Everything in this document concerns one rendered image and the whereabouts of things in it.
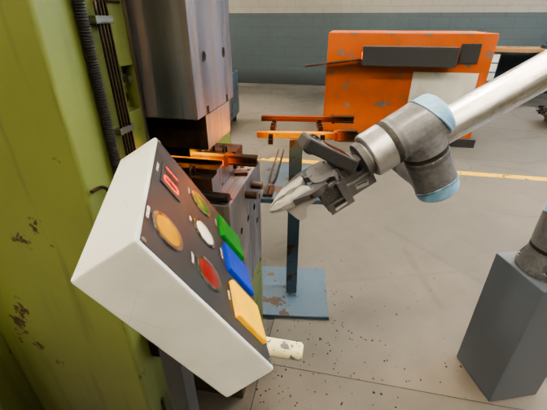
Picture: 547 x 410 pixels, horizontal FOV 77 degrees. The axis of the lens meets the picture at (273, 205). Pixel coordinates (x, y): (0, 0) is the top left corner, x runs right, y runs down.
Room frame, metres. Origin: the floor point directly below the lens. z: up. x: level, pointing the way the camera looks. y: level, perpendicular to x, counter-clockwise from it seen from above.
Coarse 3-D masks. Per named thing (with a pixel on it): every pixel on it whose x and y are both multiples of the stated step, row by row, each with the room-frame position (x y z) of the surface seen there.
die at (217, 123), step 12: (216, 108) 0.99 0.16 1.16; (228, 108) 1.09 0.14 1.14; (156, 120) 0.93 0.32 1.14; (168, 120) 0.92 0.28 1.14; (180, 120) 0.92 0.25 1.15; (192, 120) 0.91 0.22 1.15; (204, 120) 0.90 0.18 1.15; (216, 120) 0.97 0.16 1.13; (228, 120) 1.08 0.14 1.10; (156, 132) 0.93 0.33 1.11; (168, 132) 0.93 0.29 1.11; (180, 132) 0.92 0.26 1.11; (192, 132) 0.91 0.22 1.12; (204, 132) 0.90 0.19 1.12; (216, 132) 0.97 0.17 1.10; (168, 144) 0.93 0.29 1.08; (180, 144) 0.92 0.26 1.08; (192, 144) 0.91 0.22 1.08; (204, 144) 0.91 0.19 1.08
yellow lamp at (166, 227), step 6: (162, 216) 0.36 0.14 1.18; (162, 222) 0.35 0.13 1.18; (168, 222) 0.36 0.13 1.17; (162, 228) 0.33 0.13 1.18; (168, 228) 0.35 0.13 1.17; (174, 228) 0.36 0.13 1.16; (168, 234) 0.34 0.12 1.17; (174, 234) 0.35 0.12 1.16; (168, 240) 0.33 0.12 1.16; (174, 240) 0.34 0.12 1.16; (180, 240) 0.35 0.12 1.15
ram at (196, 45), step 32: (128, 0) 0.88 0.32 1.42; (160, 0) 0.87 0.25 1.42; (192, 0) 0.89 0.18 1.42; (224, 0) 1.11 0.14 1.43; (160, 32) 0.87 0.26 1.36; (192, 32) 0.87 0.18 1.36; (224, 32) 1.09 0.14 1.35; (160, 64) 0.87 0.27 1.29; (192, 64) 0.86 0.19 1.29; (224, 64) 1.07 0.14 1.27; (160, 96) 0.87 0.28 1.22; (192, 96) 0.86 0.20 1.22; (224, 96) 1.06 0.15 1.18
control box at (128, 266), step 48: (144, 144) 0.59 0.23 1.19; (144, 192) 0.38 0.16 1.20; (192, 192) 0.55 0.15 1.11; (96, 240) 0.32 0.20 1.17; (144, 240) 0.28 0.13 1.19; (192, 240) 0.39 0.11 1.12; (96, 288) 0.26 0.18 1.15; (144, 288) 0.27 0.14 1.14; (192, 288) 0.29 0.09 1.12; (144, 336) 0.27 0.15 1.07; (192, 336) 0.28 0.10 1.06; (240, 336) 0.30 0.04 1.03; (240, 384) 0.29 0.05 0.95
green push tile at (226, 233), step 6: (222, 222) 0.57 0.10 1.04; (222, 228) 0.54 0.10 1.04; (228, 228) 0.58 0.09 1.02; (222, 234) 0.52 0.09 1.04; (228, 234) 0.55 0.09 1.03; (234, 234) 0.59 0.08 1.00; (228, 240) 0.53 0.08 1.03; (234, 240) 0.56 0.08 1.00; (234, 246) 0.53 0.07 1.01; (240, 246) 0.56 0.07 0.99; (234, 252) 0.53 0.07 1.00; (240, 252) 0.53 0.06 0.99; (240, 258) 0.53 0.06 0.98
